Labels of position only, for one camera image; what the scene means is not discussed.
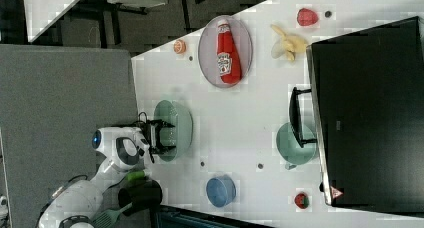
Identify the small red toy fruit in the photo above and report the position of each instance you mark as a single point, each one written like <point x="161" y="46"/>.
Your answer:
<point x="301" y="200"/>

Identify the blue bowl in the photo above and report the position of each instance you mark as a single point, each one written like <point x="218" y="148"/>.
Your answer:
<point x="221" y="190"/>

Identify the green slotted spatula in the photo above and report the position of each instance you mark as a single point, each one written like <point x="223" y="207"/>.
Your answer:
<point x="109" y="217"/>

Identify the toy strawberry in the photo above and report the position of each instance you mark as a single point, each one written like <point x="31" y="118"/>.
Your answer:
<point x="307" y="17"/>

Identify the black cylindrical container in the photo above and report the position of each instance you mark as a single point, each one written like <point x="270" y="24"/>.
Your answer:
<point x="142" y="194"/>

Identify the green plastic strainer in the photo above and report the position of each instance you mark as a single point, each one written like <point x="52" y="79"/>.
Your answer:
<point x="178" y="137"/>

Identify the toy orange slice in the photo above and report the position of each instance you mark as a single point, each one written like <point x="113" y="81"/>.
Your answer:
<point x="179" y="46"/>

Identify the red ketchup bottle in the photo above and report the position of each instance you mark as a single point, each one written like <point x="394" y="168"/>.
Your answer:
<point x="228" y="61"/>

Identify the toy peeled banana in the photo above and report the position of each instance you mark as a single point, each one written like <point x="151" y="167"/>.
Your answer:
<point x="287" y="45"/>

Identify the grey round plate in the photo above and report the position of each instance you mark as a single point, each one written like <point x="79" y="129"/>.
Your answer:
<point x="208" y="45"/>

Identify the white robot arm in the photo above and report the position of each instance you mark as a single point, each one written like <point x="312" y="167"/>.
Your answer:
<point x="77" y="204"/>

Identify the black toaster oven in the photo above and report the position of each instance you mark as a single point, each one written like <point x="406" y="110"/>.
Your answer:
<point x="368" y="105"/>

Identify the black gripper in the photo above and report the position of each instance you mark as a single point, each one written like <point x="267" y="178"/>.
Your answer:
<point x="150" y="134"/>

